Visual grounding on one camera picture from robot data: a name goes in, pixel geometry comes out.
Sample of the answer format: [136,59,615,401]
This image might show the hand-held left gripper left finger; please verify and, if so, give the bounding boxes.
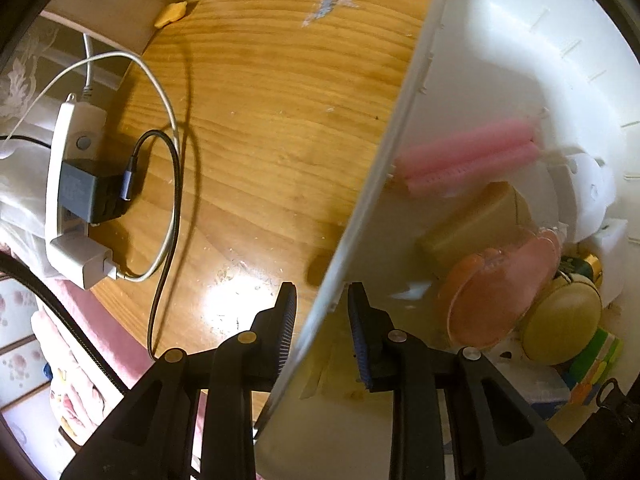
[60,281,298,480]

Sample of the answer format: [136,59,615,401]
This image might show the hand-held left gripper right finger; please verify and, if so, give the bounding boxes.
[347,281,586,480]

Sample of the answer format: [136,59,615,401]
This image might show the pink pear-shaped case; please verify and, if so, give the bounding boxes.
[437,232,563,348]

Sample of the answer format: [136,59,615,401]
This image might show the beige wedge-shaped case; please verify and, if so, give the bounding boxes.
[419,181,533,281]

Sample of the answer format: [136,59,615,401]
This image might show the translucent plastic box purple label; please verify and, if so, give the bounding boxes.
[495,340,571,421]

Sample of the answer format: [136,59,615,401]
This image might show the round beige compact case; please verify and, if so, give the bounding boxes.
[517,274,604,367]

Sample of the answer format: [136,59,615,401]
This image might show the pink hair rollers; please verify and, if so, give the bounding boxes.
[392,116,543,198]

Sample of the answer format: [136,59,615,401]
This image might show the multicoloured puzzle cube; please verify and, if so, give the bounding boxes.
[560,327,626,406]

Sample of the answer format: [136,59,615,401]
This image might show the green bottle gold cap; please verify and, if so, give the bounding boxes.
[560,254,605,286]

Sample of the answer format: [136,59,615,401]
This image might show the white square adapter box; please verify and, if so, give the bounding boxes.
[595,219,630,306]

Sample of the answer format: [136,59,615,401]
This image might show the black zip case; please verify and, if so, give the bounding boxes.
[565,379,640,466]

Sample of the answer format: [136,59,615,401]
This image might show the white plastic storage box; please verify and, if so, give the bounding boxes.
[252,0,640,480]

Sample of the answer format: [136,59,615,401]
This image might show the white charger plug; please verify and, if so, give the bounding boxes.
[49,235,118,290]

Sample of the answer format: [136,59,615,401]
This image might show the pink floral bedding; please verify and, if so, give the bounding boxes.
[0,275,131,461]

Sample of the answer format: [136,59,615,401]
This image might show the dark grey charger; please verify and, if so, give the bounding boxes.
[60,159,132,225]

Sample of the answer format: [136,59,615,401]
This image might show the white power strip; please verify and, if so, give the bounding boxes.
[44,92,108,281]

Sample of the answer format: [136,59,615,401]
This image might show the small yellow scrap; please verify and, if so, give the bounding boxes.
[154,1,188,28]

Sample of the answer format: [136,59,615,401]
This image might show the white lace curtain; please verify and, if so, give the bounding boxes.
[0,15,91,126]

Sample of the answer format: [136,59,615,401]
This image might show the black braided charging cable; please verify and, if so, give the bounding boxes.
[120,130,182,361]

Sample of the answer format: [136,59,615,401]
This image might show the thick black strap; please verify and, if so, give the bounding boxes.
[0,252,128,396]

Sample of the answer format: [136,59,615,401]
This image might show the white charging cable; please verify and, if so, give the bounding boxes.
[0,35,180,281]

